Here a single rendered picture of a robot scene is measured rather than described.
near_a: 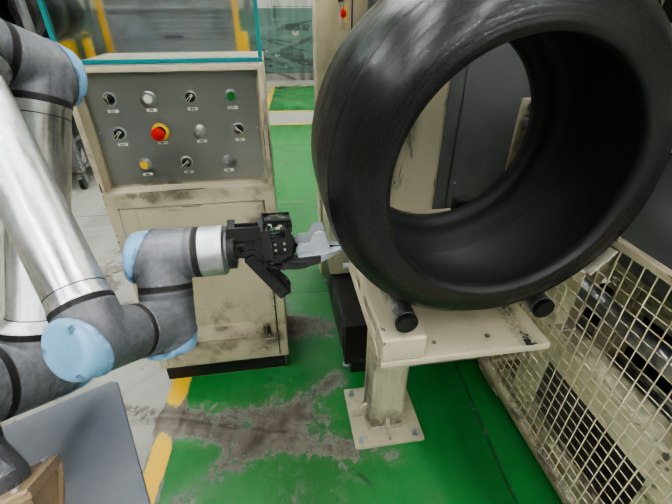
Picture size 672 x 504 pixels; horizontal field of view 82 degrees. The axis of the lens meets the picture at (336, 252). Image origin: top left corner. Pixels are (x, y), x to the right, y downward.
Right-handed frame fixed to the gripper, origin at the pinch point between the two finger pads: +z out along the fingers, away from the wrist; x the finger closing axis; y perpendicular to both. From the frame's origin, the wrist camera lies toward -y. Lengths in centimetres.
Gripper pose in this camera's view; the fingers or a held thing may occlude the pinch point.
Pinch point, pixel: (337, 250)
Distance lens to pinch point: 74.1
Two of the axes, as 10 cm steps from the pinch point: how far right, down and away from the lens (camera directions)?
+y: 0.0, -8.5, -5.3
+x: -1.5, -5.2, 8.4
